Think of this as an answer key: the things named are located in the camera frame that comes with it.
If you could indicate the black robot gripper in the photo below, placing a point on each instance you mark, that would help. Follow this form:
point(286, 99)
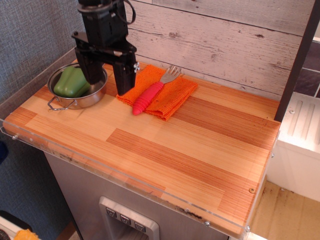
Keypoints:
point(105, 42)

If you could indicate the red handled metal fork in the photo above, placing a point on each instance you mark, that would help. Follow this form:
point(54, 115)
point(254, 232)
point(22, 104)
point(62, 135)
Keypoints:
point(145, 98)

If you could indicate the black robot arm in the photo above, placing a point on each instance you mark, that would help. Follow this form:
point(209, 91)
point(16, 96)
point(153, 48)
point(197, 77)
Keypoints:
point(102, 4)

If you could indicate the folded orange cloth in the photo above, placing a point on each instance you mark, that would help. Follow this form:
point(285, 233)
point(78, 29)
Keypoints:
point(167, 101)

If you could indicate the green toy bell pepper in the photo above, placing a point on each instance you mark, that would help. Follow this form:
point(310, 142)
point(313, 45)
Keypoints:
point(72, 83)

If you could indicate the small steel pot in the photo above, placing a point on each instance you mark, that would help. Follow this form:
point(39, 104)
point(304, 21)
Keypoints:
point(91, 97)

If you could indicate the grey toy fridge cabinet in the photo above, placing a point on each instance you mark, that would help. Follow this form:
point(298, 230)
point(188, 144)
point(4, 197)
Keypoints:
point(104, 210)

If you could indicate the clear acrylic edge guard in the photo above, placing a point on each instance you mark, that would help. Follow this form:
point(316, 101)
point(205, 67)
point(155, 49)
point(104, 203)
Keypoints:
point(199, 190)

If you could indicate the yellow object bottom left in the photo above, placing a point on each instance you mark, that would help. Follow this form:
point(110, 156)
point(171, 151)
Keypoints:
point(25, 234)

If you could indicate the white toy sink unit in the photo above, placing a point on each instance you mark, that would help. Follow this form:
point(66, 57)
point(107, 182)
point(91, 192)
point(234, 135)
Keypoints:
point(295, 165)

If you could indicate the dark right shelf post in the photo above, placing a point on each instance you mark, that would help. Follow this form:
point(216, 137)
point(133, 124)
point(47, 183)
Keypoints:
point(305, 44)

